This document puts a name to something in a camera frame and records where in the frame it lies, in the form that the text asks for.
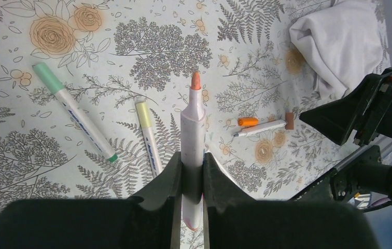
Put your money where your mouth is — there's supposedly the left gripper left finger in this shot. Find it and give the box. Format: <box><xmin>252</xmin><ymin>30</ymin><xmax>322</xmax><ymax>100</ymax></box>
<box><xmin>0</xmin><ymin>152</ymin><xmax>182</xmax><ymax>248</ymax></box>

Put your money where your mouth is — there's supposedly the white pen with green tip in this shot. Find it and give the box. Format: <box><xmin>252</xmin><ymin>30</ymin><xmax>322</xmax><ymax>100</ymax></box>
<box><xmin>32</xmin><ymin>63</ymin><xmax>118</xmax><ymax>162</ymax></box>

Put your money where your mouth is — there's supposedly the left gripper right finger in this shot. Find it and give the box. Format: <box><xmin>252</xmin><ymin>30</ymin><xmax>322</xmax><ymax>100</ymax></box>
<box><xmin>203</xmin><ymin>153</ymin><xmax>379</xmax><ymax>248</ymax></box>

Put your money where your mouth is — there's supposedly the white pen orange tip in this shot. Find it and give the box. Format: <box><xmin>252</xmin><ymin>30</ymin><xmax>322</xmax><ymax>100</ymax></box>
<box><xmin>180</xmin><ymin>72</ymin><xmax>206</xmax><ymax>231</ymax></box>

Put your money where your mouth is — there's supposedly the white pen with label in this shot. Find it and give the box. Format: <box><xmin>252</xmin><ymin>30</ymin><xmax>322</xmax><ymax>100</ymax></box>
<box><xmin>233</xmin><ymin>120</ymin><xmax>287</xmax><ymax>137</ymax></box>

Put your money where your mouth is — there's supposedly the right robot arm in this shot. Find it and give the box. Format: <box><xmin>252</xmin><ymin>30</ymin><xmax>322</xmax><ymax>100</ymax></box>
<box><xmin>293</xmin><ymin>67</ymin><xmax>392</xmax><ymax>212</ymax></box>

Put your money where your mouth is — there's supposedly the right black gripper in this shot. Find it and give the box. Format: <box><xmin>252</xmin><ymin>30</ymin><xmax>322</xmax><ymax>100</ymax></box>
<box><xmin>299</xmin><ymin>67</ymin><xmax>392</xmax><ymax>146</ymax></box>

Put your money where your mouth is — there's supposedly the brown pen cap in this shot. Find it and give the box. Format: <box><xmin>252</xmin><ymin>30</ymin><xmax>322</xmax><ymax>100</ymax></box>
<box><xmin>285</xmin><ymin>112</ymin><xmax>295</xmax><ymax>130</ymax></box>

